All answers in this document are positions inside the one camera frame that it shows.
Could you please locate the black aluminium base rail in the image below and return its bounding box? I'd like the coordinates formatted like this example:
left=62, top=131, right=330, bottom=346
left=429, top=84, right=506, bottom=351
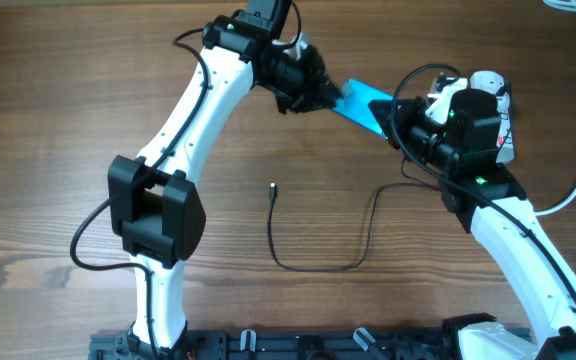
left=87, top=327, right=535, bottom=360

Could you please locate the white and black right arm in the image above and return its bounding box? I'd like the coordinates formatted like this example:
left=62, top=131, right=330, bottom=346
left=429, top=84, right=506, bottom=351
left=367, top=64, right=576, bottom=359

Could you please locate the blue Galaxy smartphone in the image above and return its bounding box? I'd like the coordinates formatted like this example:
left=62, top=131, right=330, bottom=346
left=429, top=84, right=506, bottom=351
left=332, top=79, right=392, bottom=139

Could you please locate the black USB charging cable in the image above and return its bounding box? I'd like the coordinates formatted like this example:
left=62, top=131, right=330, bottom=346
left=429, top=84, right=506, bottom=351
left=266, top=79, right=514, bottom=274

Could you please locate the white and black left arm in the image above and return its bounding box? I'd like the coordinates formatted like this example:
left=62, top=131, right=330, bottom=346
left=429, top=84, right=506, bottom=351
left=89, top=1, right=341, bottom=359

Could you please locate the white power strip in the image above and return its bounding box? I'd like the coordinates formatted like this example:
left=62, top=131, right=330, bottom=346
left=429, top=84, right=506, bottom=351
left=469, top=70, right=516, bottom=165

